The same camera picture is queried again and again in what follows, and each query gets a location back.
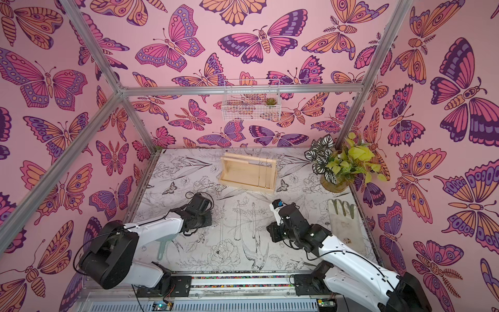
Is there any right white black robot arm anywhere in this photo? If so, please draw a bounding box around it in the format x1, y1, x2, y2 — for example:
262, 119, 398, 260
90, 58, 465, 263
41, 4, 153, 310
267, 199, 432, 311

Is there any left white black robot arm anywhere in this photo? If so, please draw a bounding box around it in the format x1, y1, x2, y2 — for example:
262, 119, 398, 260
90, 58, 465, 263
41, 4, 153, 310
77, 203, 213, 294

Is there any beige green gardening glove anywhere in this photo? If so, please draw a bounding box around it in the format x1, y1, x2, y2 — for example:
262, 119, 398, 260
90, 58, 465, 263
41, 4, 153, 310
327, 199, 367, 256

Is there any potted green leafy plant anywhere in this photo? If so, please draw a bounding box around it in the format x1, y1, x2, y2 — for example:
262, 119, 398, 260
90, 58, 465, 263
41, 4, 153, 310
304, 132, 390, 193

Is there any small succulent in basket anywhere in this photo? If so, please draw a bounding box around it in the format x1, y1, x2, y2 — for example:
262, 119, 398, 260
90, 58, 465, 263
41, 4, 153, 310
265, 97, 278, 106

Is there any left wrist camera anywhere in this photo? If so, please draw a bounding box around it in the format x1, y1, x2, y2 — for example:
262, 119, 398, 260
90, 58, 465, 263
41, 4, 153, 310
188, 193, 213, 215

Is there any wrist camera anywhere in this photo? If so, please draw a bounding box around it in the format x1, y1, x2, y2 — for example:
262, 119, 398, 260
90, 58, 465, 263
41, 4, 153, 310
269, 199, 285, 226
188, 193, 213, 215

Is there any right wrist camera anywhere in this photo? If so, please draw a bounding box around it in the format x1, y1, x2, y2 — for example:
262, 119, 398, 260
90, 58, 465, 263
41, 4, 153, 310
269, 199, 285, 226

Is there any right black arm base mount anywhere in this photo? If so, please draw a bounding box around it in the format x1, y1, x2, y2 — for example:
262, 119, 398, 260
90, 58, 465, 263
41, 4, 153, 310
291, 261, 335, 296

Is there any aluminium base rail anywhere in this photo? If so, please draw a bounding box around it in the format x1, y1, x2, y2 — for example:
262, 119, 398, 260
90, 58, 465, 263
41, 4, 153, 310
75, 272, 369, 311

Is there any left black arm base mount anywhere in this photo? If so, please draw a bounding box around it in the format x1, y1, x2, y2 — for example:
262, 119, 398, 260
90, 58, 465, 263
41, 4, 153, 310
135, 261, 192, 298

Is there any white wire wall basket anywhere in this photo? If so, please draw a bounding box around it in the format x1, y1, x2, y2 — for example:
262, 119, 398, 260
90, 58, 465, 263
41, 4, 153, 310
220, 78, 282, 122

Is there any metal cage frame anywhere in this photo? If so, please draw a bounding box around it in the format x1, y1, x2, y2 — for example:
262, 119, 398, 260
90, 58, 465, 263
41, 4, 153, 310
1, 1, 413, 251

